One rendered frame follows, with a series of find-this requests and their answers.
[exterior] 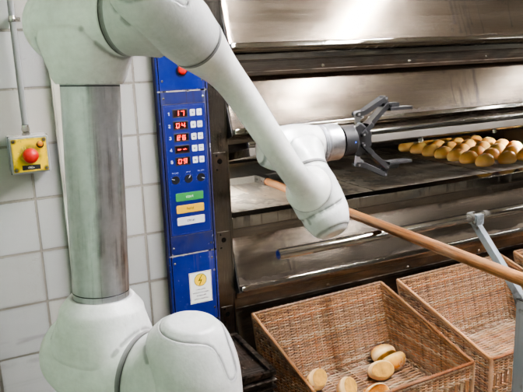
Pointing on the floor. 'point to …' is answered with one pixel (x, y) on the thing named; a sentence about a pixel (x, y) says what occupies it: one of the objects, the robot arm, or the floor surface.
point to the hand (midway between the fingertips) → (405, 134)
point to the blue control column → (182, 298)
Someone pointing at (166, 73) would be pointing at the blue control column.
